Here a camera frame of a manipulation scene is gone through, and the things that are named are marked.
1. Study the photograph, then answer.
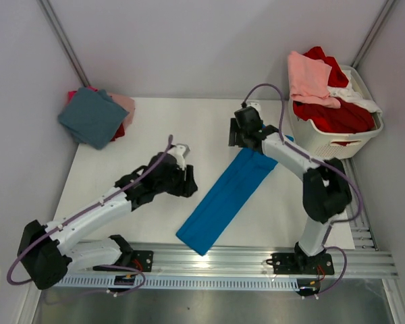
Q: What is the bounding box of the bright blue t-shirt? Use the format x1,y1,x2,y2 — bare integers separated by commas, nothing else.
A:
175,148,278,256

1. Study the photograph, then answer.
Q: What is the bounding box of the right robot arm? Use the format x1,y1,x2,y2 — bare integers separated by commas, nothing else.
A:
229,103,352,273

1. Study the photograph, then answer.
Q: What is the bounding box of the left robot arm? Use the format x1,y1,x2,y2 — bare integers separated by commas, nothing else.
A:
17,144,198,290

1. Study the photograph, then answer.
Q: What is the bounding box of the red folded t-shirt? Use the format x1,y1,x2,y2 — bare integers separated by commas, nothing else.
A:
111,123,126,142

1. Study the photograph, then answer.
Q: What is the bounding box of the pink t-shirt in basket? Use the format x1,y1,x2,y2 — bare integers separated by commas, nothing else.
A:
288,51,341,109

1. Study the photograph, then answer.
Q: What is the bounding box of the pink folded t-shirt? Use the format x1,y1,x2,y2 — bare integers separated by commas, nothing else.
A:
108,92,136,130

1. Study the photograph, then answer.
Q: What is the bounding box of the white perforated laundry basket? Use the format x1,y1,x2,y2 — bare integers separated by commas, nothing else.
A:
288,65,385,161

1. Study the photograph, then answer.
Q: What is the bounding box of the teal folded t-shirt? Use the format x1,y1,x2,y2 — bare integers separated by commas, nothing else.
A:
58,87,129,150

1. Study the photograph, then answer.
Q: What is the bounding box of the red t-shirt in basket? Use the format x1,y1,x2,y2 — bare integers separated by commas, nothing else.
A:
290,47,375,134

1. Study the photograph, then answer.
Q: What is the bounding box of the white t-shirt in basket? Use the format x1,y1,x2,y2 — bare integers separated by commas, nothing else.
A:
327,65,382,113

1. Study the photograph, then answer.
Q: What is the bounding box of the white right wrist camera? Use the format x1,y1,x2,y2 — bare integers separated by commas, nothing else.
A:
248,101,261,113

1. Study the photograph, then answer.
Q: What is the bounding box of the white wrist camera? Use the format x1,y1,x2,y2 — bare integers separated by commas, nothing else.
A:
248,101,261,113
167,144,190,170

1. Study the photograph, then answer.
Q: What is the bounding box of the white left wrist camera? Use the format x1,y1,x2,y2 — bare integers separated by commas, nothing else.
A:
167,144,190,170

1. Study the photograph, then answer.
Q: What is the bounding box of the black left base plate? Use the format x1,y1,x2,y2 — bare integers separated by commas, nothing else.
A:
92,250,153,273

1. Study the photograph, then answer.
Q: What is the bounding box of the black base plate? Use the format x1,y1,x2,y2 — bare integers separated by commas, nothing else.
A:
265,252,335,275
92,250,153,273

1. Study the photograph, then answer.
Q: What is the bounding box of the white slotted cable duct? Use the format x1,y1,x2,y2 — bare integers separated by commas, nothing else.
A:
55,274,299,292

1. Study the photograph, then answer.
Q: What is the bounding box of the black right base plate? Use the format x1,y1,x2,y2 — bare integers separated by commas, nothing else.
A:
265,252,335,275

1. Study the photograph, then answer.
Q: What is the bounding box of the aluminium mounting rail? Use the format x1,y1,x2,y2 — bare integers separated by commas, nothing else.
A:
30,241,400,279

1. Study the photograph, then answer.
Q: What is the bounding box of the right aluminium frame post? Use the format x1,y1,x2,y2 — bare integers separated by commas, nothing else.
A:
351,0,400,69

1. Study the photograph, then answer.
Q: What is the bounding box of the aluminium frame post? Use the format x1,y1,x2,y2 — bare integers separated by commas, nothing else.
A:
351,0,400,69
36,0,90,86

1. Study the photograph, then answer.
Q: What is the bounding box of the left aluminium frame post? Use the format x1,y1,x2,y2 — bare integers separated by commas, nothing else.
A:
36,0,90,86

